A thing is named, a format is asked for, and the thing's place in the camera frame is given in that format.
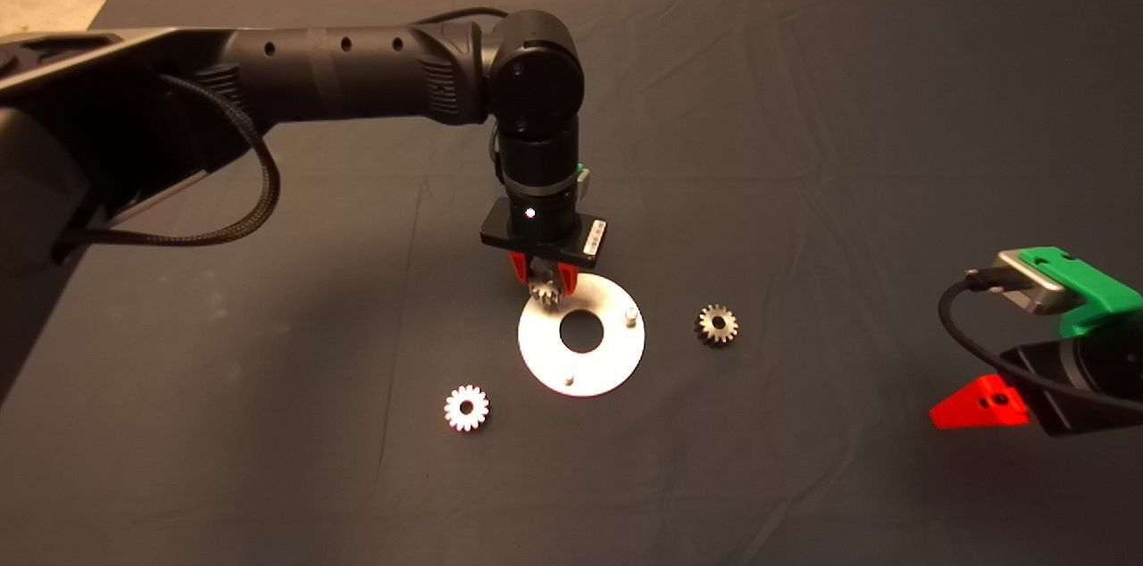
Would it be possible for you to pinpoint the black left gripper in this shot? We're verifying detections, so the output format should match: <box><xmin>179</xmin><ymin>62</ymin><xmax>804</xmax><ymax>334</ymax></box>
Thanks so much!
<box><xmin>480</xmin><ymin>198</ymin><xmax>610</xmax><ymax>294</ymax></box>

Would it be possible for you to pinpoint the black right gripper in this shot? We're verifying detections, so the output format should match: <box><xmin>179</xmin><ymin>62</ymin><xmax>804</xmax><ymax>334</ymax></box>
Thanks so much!
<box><xmin>930</xmin><ymin>337</ymin><xmax>1143</xmax><ymax>437</ymax></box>

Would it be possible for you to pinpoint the small steel planetary gear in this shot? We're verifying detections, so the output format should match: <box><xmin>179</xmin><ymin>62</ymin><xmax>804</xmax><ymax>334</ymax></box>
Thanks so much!
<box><xmin>444</xmin><ymin>384</ymin><xmax>491</xmax><ymax>433</ymax></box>
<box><xmin>695</xmin><ymin>304</ymin><xmax>739</xmax><ymax>348</ymax></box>
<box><xmin>527</xmin><ymin>267</ymin><xmax>563</xmax><ymax>308</ymax></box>

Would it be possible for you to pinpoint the round metal carrier plate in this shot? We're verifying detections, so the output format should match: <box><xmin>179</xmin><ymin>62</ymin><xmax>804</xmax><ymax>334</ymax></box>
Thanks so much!
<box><xmin>518</xmin><ymin>272</ymin><xmax>647</xmax><ymax>398</ymax></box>

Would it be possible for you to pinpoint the dark grey table cloth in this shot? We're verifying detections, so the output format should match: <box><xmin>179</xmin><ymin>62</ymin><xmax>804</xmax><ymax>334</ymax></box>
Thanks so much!
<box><xmin>0</xmin><ymin>0</ymin><xmax>1143</xmax><ymax>566</ymax></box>

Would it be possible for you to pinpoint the black right camera cable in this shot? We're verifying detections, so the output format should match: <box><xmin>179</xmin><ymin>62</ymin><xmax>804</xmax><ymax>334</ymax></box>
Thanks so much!
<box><xmin>938</xmin><ymin>267</ymin><xmax>1143</xmax><ymax>413</ymax></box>

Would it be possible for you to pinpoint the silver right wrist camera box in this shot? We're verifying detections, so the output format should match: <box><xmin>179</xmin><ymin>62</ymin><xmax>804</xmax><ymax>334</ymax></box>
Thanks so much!
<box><xmin>987</xmin><ymin>249</ymin><xmax>1071</xmax><ymax>317</ymax></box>

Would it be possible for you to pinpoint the green right camera mount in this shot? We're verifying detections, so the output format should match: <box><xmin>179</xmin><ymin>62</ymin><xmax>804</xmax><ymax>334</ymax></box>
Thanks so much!
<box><xmin>1018</xmin><ymin>246</ymin><xmax>1143</xmax><ymax>337</ymax></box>

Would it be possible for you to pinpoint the thin black left camera cable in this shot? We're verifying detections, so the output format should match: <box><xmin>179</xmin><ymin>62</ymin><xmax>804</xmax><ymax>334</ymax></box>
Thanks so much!
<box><xmin>413</xmin><ymin>6</ymin><xmax>512</xmax><ymax>185</ymax></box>

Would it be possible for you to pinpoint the braided black arm cable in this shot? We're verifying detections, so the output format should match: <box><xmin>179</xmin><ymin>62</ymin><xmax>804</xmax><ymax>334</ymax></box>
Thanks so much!
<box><xmin>54</xmin><ymin>71</ymin><xmax>282</xmax><ymax>263</ymax></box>

